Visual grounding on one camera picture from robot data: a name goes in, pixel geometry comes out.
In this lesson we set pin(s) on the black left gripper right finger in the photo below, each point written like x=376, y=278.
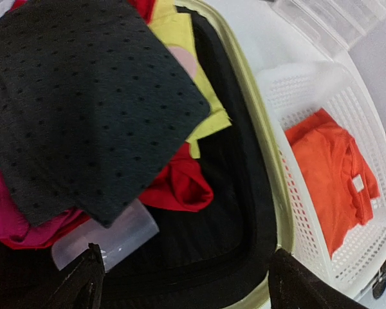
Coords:
x=292, y=285

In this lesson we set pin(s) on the magenta garment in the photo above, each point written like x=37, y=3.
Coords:
x=17, y=234

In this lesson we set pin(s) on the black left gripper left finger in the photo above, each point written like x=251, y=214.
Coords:
x=78, y=285

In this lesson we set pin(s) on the white perforated plastic basket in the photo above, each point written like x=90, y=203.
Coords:
x=291, y=93

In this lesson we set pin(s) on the clear pink plastic bottle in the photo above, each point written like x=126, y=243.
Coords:
x=133, y=228

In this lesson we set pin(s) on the pale green hard-shell suitcase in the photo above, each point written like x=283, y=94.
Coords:
x=218, y=257

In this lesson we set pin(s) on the black garment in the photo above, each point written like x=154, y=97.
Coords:
x=83, y=109

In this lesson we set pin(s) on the white plastic drawer organizer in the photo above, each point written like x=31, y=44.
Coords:
x=332, y=26

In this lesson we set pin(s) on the red folded garment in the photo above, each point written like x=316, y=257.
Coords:
x=180, y=186

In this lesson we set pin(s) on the orange garment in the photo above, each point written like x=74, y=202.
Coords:
x=339, y=180

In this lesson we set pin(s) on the yellow folded garment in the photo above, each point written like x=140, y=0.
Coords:
x=175, y=29

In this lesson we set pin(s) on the pink round container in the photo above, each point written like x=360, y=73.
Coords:
x=186, y=60

